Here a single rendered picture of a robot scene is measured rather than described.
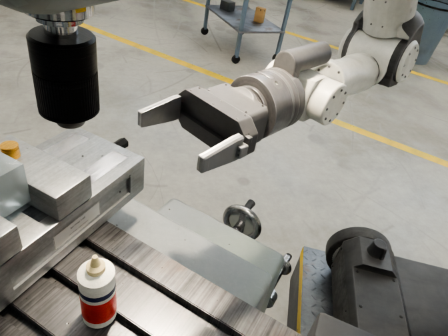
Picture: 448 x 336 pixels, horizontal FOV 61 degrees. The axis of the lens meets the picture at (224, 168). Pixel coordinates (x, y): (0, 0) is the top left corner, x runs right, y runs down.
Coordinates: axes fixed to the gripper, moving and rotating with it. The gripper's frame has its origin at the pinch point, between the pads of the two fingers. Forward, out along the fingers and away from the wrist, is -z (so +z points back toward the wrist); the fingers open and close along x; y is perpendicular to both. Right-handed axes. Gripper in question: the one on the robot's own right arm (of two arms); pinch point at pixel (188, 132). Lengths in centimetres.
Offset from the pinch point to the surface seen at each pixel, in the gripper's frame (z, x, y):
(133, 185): 1.1, -12.4, 17.3
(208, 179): 102, -84, 113
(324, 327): -7.1, 24.0, 1.8
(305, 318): 44, 11, 73
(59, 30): -14.3, 1.0, -13.9
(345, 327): -5.8, 25.1, 1.8
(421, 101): 350, -51, 114
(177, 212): 19.2, -20.5, 40.5
